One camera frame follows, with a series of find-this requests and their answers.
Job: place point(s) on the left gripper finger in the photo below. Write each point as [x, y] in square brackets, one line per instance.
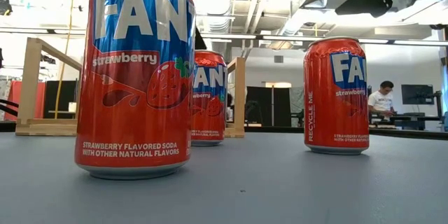
[200, 43]

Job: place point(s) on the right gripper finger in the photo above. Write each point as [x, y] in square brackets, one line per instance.
[367, 3]

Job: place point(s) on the red Fanta strawberry can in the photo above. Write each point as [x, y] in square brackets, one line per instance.
[336, 112]
[133, 112]
[210, 119]

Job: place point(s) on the black room divider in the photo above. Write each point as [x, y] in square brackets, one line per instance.
[262, 105]

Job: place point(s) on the person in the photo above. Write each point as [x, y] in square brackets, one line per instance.
[379, 101]

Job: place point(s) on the black computer monitor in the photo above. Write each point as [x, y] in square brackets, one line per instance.
[416, 94]

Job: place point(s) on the black office desk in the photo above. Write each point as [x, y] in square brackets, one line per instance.
[413, 122]

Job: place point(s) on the black panel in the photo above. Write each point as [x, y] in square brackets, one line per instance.
[59, 98]

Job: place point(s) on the red board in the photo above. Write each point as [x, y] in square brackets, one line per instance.
[10, 101]

